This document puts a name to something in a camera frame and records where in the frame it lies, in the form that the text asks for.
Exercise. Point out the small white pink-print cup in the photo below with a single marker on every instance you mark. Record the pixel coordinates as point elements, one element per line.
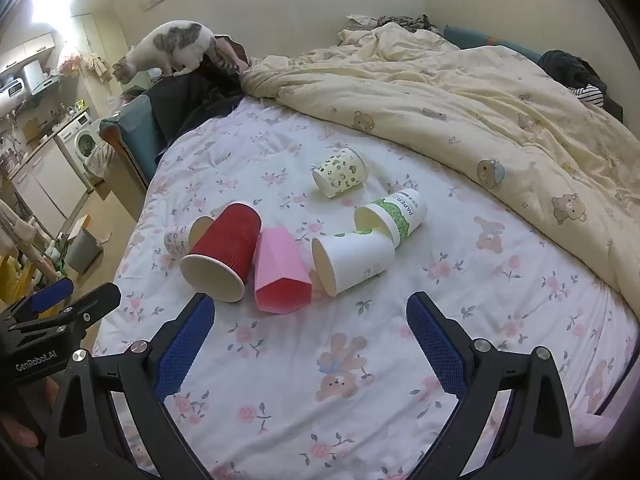
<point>175,241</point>

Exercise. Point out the plain white paper cup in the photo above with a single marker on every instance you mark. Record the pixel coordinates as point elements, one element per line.
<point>357,260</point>

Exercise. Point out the cream bear-print duvet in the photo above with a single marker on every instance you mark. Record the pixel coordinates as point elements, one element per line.
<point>450,90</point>

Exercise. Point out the person's left hand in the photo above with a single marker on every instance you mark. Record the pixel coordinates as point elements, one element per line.
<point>17,430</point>

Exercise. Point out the pink faceted cup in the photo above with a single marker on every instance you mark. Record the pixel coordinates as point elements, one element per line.
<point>280,270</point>

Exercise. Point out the black clothing heap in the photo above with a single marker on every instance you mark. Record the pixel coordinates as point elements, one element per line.
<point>565,67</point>

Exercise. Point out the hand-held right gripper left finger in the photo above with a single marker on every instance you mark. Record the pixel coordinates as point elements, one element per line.
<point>182,345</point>

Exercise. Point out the dark floral cloth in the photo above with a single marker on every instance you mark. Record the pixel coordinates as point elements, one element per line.
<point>410,22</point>

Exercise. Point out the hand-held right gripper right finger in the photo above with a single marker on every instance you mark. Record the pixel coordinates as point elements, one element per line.
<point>437,345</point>

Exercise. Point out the pile of dark clothes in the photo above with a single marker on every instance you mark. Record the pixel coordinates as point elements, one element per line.
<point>190,100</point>

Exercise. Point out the teal headboard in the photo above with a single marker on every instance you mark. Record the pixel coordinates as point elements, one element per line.
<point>470,40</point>

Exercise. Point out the grey trash bin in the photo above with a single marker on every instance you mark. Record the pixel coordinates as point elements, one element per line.
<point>82,250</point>

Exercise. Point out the white kitchen base cabinet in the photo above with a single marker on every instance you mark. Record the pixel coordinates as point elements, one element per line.
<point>45,180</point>

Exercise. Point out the white washing machine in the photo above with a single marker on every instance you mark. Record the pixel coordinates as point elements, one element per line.
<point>82,142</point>

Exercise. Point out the white water heater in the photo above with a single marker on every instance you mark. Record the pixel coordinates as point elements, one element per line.
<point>11,90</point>

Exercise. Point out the white and grey cat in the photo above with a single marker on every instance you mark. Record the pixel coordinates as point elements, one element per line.
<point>175,40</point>

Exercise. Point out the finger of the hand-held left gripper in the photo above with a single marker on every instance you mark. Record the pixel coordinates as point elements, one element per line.
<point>47,294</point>
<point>92,305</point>

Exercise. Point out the black and white striped cloth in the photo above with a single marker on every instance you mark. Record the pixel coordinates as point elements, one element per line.
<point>590,95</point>

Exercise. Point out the cream cup with green pattern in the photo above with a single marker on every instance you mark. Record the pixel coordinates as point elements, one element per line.
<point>342,172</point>

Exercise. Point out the white cup with green label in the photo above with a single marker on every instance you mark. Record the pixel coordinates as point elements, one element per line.
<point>405,215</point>

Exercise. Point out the cardboard box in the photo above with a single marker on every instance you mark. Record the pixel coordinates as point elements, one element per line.
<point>79,225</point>

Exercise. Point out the white wall cabinet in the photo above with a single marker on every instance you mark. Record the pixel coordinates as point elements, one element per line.
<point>25,50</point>

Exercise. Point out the patterned hanging cloth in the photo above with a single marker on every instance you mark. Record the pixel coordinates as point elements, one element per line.
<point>97,157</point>

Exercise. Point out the white floral bed sheet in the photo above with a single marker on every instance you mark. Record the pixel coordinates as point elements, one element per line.
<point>300,370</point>

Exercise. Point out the yellow bag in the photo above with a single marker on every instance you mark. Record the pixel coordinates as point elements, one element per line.
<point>10,280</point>

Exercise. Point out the teal bed footboard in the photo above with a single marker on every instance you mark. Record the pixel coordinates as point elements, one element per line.
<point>135,120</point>

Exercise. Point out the red ribbed paper cup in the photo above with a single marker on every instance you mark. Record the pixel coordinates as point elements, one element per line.
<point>220,245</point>

